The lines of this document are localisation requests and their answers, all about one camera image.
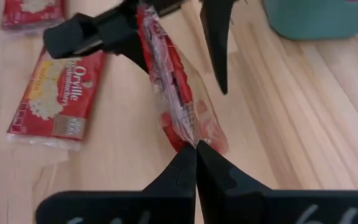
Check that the teal plastic basket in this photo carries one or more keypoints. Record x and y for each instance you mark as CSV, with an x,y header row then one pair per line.
x,y
322,18

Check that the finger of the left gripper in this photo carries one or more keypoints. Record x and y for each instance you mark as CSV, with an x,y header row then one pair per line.
x,y
126,37
217,46

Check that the red Orville popcorn bag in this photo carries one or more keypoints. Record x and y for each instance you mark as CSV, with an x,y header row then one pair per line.
x,y
57,102
179,93
33,15

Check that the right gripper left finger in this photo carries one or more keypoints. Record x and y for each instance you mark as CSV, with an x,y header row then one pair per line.
x,y
179,193

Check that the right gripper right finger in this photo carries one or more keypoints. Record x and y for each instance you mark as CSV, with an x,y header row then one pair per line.
x,y
225,196

